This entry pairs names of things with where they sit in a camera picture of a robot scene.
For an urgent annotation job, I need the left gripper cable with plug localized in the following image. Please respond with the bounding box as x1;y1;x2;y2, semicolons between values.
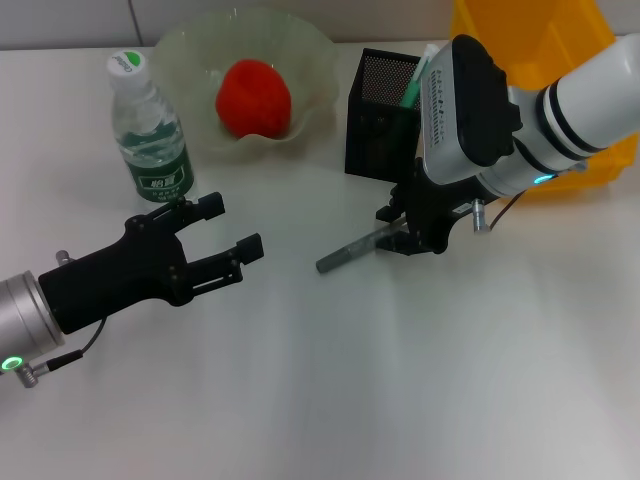
17;316;109;390

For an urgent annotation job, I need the gripper cable with plug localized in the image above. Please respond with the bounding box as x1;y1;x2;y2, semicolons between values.
471;188;529;233
17;316;109;390

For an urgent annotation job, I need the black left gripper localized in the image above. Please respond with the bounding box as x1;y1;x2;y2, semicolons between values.
37;190;265;336

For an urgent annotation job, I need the right gripper cable with plug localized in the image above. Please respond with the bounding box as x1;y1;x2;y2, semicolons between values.
471;188;529;233

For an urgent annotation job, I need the black mesh pen holder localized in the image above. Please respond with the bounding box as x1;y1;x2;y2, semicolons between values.
343;47;425;177

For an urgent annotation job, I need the grey marker pen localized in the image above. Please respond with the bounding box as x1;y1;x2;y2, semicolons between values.
315;222;407;275

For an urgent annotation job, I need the red-orange fruit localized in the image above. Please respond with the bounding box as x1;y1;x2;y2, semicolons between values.
214;58;293;141

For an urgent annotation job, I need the yellow plastic bin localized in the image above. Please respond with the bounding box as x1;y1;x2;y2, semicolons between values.
449;0;640;202

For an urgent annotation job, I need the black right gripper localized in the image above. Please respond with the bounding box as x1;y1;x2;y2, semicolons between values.
374;157;482;259

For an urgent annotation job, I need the mint green utility knife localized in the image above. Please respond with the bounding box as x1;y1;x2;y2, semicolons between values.
398;43;440;110

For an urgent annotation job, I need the green label water bottle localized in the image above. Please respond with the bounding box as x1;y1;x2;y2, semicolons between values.
104;49;199;206

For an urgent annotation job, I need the clear wavy glass bowl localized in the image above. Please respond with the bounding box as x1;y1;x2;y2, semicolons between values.
151;6;341;164

